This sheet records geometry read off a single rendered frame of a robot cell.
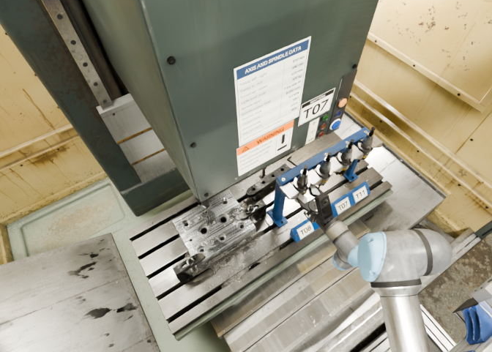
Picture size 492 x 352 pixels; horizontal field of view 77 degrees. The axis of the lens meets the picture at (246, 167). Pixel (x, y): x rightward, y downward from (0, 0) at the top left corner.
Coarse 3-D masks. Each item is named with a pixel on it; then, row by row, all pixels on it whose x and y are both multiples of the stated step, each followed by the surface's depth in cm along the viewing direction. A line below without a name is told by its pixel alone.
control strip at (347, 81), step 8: (352, 72) 71; (344, 80) 72; (352, 80) 74; (344, 88) 74; (344, 96) 77; (336, 104) 77; (336, 112) 80; (336, 120) 83; (320, 128) 81; (328, 128) 84
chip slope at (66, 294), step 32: (32, 256) 151; (64, 256) 156; (96, 256) 161; (0, 288) 137; (32, 288) 141; (64, 288) 145; (96, 288) 150; (128, 288) 154; (0, 320) 129; (32, 320) 132; (64, 320) 136; (96, 320) 140; (128, 320) 144
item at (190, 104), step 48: (96, 0) 63; (144, 0) 36; (192, 0) 39; (240, 0) 42; (288, 0) 47; (336, 0) 53; (144, 48) 44; (192, 48) 44; (240, 48) 48; (336, 48) 62; (144, 96) 68; (192, 96) 50; (336, 96) 75; (192, 144) 57
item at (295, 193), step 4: (284, 184) 119; (288, 184) 119; (292, 184) 119; (280, 188) 118; (284, 188) 118; (288, 188) 118; (292, 188) 118; (284, 192) 117; (288, 192) 117; (292, 192) 117; (296, 192) 117; (288, 196) 116; (292, 196) 116; (296, 196) 116
